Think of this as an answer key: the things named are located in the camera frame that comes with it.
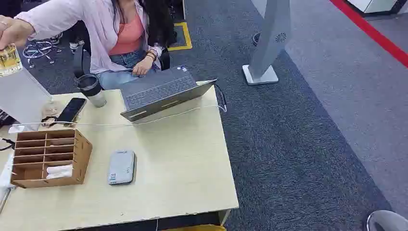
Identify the white shoe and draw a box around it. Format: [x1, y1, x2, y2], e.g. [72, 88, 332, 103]
[69, 39, 86, 52]
[49, 32, 64, 46]

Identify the person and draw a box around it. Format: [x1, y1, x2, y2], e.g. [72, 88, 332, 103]
[0, 0, 178, 90]

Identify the wooden card box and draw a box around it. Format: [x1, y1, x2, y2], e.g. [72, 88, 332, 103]
[10, 128, 93, 189]

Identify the white cards stack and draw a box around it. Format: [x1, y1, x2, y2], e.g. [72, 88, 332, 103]
[46, 164, 74, 180]

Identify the black smartphone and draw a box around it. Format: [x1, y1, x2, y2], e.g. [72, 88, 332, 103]
[56, 97, 88, 125]

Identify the thin black cable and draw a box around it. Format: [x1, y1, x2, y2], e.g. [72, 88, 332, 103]
[0, 137, 16, 152]

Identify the grey laptop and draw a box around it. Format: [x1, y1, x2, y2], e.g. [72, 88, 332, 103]
[119, 65, 218, 123]

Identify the chrome chair base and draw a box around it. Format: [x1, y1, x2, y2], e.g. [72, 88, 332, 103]
[22, 40, 63, 68]

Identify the person's right hand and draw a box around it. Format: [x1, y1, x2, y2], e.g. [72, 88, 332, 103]
[0, 16, 36, 51]

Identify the grey standing pillar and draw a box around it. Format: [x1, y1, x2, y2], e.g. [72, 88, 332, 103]
[242, 0, 292, 86]

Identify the tumbler with black lid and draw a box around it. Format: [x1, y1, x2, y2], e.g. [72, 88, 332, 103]
[75, 73, 108, 109]

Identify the person's hand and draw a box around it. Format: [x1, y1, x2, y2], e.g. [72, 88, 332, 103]
[132, 55, 156, 77]
[0, 16, 36, 51]

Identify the person's left hand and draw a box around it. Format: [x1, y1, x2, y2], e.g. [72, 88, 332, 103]
[132, 55, 156, 77]

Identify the clear glass base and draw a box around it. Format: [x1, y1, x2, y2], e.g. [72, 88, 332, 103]
[41, 100, 62, 119]

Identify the clear bottle with yellow label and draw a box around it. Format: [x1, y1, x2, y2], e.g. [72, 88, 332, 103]
[0, 44, 23, 77]

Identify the black keyboard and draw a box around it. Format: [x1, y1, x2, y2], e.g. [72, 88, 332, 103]
[0, 109, 15, 128]

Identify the white cable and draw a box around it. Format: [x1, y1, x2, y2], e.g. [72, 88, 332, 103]
[8, 104, 228, 134]

